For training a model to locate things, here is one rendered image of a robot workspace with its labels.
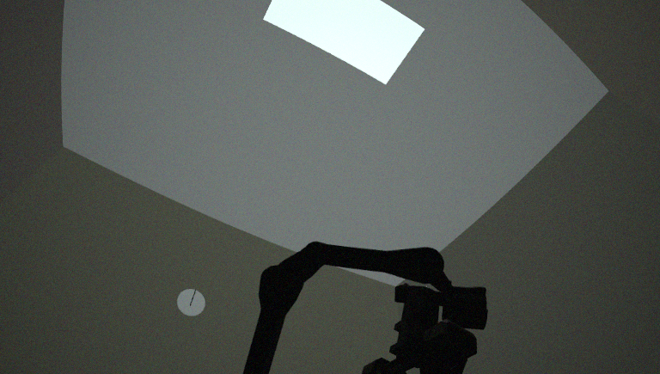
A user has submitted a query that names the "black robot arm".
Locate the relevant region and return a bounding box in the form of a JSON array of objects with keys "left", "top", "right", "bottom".
[{"left": 243, "top": 242, "right": 488, "bottom": 374}]

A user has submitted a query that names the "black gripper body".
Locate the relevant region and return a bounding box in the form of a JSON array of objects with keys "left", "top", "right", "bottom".
[{"left": 362, "top": 310, "right": 477, "bottom": 374}]

